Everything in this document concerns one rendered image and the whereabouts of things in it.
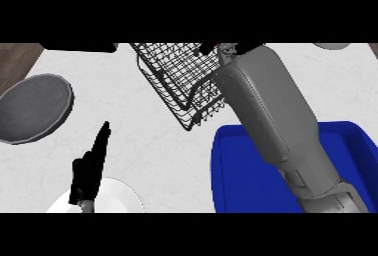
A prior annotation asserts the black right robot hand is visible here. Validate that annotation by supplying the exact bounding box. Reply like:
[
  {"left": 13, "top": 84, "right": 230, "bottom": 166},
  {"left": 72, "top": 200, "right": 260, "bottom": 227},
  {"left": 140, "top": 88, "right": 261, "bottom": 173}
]
[{"left": 192, "top": 42, "right": 267, "bottom": 58}]

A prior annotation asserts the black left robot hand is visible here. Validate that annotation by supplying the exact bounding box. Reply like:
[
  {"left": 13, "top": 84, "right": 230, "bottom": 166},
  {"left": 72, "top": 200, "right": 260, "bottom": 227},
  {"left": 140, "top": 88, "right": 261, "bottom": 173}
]
[{"left": 68, "top": 120, "right": 112, "bottom": 206}]

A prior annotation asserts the blue plastic tray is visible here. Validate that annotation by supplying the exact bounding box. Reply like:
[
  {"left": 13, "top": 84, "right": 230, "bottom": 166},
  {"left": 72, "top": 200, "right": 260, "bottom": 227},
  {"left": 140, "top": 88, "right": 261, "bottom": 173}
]
[{"left": 209, "top": 120, "right": 378, "bottom": 214}]

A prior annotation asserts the white round plate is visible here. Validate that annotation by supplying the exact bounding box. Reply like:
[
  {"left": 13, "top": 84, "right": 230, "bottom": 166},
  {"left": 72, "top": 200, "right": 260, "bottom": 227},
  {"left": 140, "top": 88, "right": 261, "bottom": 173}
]
[{"left": 44, "top": 177, "right": 147, "bottom": 214}]

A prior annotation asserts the grey round plate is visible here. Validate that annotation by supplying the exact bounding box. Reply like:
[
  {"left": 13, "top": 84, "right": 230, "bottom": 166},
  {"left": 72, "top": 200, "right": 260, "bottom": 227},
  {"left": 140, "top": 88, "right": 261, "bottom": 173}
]
[{"left": 0, "top": 73, "right": 77, "bottom": 146}]

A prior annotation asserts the pale grey round object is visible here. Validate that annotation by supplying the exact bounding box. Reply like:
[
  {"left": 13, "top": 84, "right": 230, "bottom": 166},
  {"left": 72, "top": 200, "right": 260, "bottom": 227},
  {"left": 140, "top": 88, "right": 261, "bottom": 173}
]
[{"left": 311, "top": 42, "right": 353, "bottom": 51}]

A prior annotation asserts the black appliance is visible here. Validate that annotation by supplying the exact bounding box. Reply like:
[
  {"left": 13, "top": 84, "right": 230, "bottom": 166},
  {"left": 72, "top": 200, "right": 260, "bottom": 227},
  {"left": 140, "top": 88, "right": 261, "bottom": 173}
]
[{"left": 38, "top": 42, "right": 119, "bottom": 54}]

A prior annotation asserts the black wire tiered basket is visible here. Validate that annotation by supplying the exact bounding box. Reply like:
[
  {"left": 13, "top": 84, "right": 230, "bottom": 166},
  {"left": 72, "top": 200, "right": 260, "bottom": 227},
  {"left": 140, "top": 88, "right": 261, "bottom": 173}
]
[{"left": 128, "top": 42, "right": 233, "bottom": 132}]

